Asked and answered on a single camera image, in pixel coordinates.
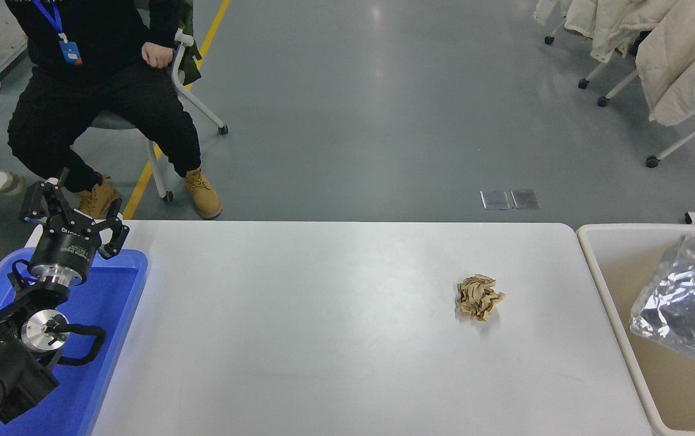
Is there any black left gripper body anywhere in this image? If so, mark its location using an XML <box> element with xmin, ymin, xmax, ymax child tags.
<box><xmin>30</xmin><ymin>215</ymin><xmax>103</xmax><ymax>278</ymax></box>

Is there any tan paper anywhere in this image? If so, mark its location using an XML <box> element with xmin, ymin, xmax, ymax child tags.
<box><xmin>455</xmin><ymin>274</ymin><xmax>506</xmax><ymax>322</ymax></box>

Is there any silver foil tray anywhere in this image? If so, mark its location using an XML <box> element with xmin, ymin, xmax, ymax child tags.
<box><xmin>629</xmin><ymin>233</ymin><xmax>695</xmax><ymax>385</ymax></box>

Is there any person's left hand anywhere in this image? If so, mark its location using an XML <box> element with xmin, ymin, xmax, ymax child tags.
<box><xmin>141</xmin><ymin>41</ymin><xmax>175</xmax><ymax>69</ymax></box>

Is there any person's tan right boot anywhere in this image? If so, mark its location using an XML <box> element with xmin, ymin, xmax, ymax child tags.
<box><xmin>75</xmin><ymin>176</ymin><xmax>122</xmax><ymax>220</ymax></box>

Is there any person's tan boot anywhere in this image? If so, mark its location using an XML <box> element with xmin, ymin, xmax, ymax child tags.
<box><xmin>75</xmin><ymin>176</ymin><xmax>122</xmax><ymax>220</ymax></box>
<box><xmin>184</xmin><ymin>167</ymin><xmax>223</xmax><ymax>220</ymax></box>

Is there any blue plastic tray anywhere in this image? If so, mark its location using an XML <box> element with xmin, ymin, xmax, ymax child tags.
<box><xmin>0</xmin><ymin>247</ymin><xmax>149</xmax><ymax>436</ymax></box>

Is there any person's tan left boot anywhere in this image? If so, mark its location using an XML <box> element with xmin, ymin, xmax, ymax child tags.
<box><xmin>184</xmin><ymin>167</ymin><xmax>223</xmax><ymax>220</ymax></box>

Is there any person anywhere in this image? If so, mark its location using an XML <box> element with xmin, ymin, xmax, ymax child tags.
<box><xmin>5</xmin><ymin>0</ymin><xmax>224</xmax><ymax>220</ymax></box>

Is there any dark green jacket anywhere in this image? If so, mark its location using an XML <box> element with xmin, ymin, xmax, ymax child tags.
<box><xmin>175</xmin><ymin>0</ymin><xmax>202</xmax><ymax>85</ymax></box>

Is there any large pale plastic bin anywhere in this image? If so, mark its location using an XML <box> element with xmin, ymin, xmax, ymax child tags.
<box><xmin>576</xmin><ymin>223</ymin><xmax>695</xmax><ymax>436</ymax></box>

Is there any large cream puffer coat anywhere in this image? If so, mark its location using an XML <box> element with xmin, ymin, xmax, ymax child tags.
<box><xmin>636</xmin><ymin>0</ymin><xmax>695</xmax><ymax>127</ymax></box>

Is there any grey chair with white frame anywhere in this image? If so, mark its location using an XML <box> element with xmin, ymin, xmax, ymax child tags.
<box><xmin>84</xmin><ymin>27</ymin><xmax>228</xmax><ymax>202</ymax></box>

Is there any badge on blue lanyard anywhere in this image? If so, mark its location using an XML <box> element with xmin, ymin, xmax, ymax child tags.
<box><xmin>32</xmin><ymin>0</ymin><xmax>83</xmax><ymax>66</ymax></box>

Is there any white chair frame with casters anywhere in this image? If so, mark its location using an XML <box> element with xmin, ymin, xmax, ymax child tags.
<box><xmin>544</xmin><ymin>18</ymin><xmax>613</xmax><ymax>90</ymax></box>
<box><xmin>597</xmin><ymin>67</ymin><xmax>695</xmax><ymax>168</ymax></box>

